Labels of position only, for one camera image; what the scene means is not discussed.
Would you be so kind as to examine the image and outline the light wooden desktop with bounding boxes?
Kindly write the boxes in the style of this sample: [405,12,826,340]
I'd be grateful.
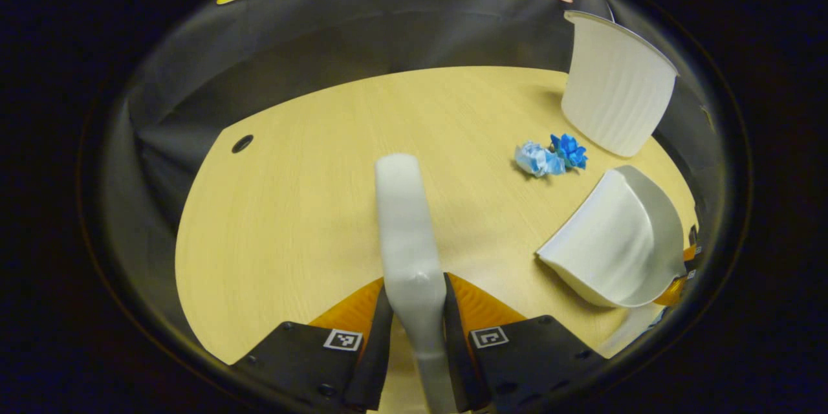
[175,66,703,414]

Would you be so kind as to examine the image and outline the white ribbed garbage bin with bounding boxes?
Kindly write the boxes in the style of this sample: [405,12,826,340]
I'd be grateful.
[561,10,679,158]

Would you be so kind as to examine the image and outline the black backdrop cloth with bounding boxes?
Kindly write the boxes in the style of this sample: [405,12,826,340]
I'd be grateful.
[120,0,728,350]

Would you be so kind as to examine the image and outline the white plastic dustpan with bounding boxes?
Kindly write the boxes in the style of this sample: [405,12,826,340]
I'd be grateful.
[536,165,688,360]

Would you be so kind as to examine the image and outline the light blue paper scrap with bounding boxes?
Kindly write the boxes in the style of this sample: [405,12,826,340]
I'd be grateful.
[514,141,565,178]

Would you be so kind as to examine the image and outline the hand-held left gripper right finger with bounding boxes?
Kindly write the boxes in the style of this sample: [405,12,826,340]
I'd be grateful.
[443,273,609,413]

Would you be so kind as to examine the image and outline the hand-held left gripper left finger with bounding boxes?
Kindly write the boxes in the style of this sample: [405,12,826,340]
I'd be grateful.
[230,277,394,413]

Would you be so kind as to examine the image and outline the dark blue paper scrap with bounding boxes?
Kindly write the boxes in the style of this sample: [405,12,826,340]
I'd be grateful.
[550,134,589,171]

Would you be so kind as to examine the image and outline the small white broom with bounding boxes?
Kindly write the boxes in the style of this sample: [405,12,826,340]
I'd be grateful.
[375,154,457,414]

